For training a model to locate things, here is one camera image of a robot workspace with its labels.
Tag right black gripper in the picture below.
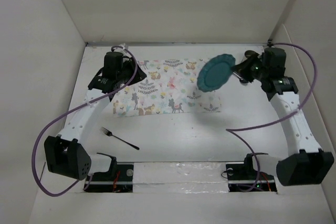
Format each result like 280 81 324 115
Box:
230 52 269 83

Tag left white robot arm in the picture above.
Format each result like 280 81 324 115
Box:
44 50 146 180

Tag black metal spoon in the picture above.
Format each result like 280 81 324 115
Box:
233 72 249 86

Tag floral animal print napkin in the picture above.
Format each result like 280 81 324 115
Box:
112 59 222 117

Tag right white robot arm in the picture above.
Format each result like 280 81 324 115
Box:
232 47 334 186

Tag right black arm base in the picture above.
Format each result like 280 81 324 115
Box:
221 154 277 193

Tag teal ceramic plate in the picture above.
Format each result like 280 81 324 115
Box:
197 54 236 92

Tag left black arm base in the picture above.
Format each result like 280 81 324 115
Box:
83 156 134 193

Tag black metal fork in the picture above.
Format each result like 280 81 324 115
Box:
100 127 140 151

